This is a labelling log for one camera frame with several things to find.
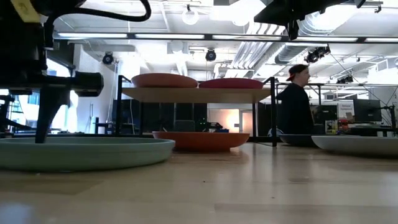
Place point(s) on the dark background monitor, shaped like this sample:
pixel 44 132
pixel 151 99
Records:
pixel 367 110

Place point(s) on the silver ventilation duct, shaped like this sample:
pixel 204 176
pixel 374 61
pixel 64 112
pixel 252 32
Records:
pixel 289 54

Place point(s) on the terracotta orange plate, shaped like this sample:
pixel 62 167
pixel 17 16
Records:
pixel 202 141

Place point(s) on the black overhead light bar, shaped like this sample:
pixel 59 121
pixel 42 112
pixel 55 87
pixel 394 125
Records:
pixel 169 36

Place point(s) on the large glass window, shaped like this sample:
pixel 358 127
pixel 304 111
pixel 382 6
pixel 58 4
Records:
pixel 70 112

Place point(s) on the wooden shelf with black frame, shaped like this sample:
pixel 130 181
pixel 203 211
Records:
pixel 199 95

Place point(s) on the dark office partition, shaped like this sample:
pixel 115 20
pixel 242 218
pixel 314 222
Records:
pixel 161 115

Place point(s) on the light pink plate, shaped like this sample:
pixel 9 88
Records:
pixel 164 83

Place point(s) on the black ceiling spotlight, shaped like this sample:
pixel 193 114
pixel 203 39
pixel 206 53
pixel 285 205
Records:
pixel 107 59
pixel 312 57
pixel 210 56

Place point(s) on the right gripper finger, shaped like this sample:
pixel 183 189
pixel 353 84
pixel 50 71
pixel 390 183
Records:
pixel 276 14
pixel 293 29

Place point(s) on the black dish rack frame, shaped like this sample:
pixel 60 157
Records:
pixel 93 135

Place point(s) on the pale grey plate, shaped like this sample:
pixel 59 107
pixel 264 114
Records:
pixel 357 145

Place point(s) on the dark grey plate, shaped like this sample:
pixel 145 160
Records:
pixel 298 140

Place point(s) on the white printed sign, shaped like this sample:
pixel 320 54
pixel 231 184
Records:
pixel 345 109

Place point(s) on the yellow tag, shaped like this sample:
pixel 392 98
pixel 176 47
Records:
pixel 26 11

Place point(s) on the sage green plate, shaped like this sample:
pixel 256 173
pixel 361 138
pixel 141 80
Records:
pixel 84 154

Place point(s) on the person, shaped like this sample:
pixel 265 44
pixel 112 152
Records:
pixel 295 105

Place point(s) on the lit doorway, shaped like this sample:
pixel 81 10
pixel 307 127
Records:
pixel 247 123

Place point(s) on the magenta plate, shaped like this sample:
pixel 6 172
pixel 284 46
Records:
pixel 231 84

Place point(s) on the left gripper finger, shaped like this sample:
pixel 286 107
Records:
pixel 46 109

